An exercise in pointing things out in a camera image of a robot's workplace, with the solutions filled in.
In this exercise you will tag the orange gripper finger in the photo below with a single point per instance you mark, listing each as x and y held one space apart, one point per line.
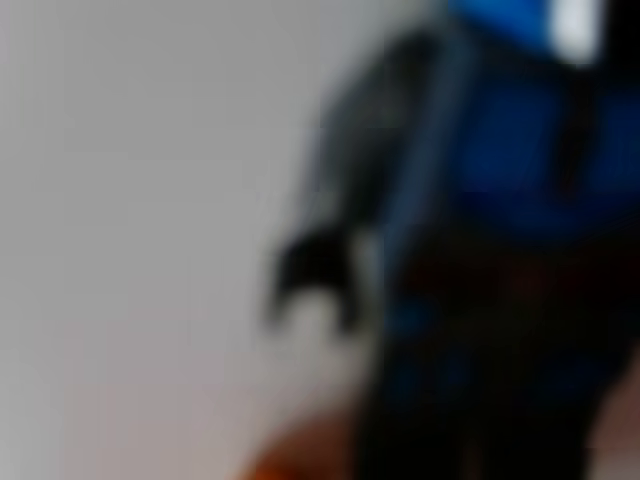
295 457

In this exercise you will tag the small blue object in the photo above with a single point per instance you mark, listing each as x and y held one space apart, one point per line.
505 150

